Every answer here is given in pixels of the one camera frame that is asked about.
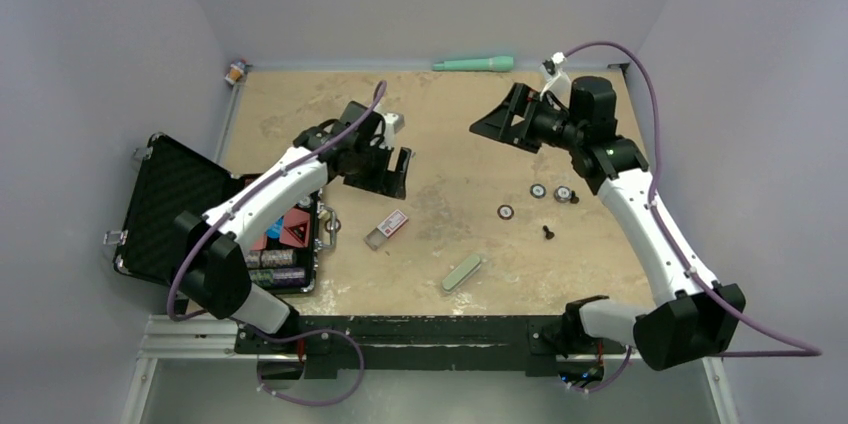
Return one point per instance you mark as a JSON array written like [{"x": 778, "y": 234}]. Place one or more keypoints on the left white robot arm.
[{"x": 209, "y": 259}]

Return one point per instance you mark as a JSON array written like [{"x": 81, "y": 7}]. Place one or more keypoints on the green microphone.
[{"x": 497, "y": 64}]

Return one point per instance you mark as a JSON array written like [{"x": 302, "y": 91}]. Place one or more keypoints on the small staple box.
[{"x": 386, "y": 229}]

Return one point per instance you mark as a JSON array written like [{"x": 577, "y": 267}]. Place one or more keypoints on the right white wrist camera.
[{"x": 557, "y": 81}]

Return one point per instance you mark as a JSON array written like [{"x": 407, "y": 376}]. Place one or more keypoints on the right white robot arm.
[{"x": 695, "y": 315}]

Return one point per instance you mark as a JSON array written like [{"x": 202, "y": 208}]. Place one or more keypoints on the black poker chip case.
[{"x": 173, "y": 178}]

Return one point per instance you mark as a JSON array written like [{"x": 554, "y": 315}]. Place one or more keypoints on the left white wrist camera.
[{"x": 393, "y": 123}]

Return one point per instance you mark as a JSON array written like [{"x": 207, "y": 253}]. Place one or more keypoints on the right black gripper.
[{"x": 498, "y": 125}]

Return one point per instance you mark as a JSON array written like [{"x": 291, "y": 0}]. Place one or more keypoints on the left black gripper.
[{"x": 386, "y": 182}]

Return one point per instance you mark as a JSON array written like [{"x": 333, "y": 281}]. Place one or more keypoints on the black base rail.
[{"x": 530, "y": 344}]

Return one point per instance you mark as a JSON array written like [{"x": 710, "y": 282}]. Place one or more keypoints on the green staple case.
[{"x": 461, "y": 273}]

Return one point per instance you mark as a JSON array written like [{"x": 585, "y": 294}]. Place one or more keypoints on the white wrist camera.
[
  {"x": 393, "y": 123},
  {"x": 557, "y": 81}
]

